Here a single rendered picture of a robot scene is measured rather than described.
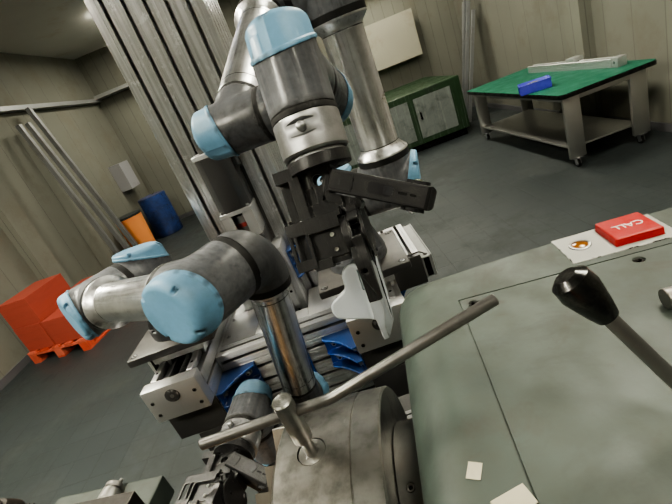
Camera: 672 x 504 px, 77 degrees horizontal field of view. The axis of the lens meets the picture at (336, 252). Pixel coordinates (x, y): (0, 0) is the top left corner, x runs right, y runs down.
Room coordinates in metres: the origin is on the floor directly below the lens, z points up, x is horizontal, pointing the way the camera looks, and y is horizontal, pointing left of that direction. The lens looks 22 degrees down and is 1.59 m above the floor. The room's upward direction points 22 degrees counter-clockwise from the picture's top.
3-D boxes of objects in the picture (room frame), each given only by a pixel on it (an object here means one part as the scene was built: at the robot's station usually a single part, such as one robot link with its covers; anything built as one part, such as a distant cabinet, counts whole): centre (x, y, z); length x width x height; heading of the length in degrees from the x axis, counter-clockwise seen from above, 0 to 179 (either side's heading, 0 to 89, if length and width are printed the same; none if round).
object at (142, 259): (1.01, 0.45, 1.33); 0.13 x 0.12 x 0.14; 138
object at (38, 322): (4.68, 2.92, 0.36); 1.30 x 0.98 x 0.72; 175
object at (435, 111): (7.61, -1.71, 0.45); 2.19 x 2.00 x 0.91; 85
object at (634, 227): (0.50, -0.39, 1.26); 0.06 x 0.06 x 0.02; 78
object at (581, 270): (0.26, -0.16, 1.38); 0.04 x 0.03 x 0.05; 78
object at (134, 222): (7.12, 2.98, 0.37); 0.45 x 0.45 x 0.74
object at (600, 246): (0.50, -0.36, 1.23); 0.13 x 0.08 x 0.06; 78
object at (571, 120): (4.72, -2.82, 0.42); 2.33 x 0.94 x 0.84; 175
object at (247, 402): (0.68, 0.27, 1.07); 0.11 x 0.08 x 0.09; 168
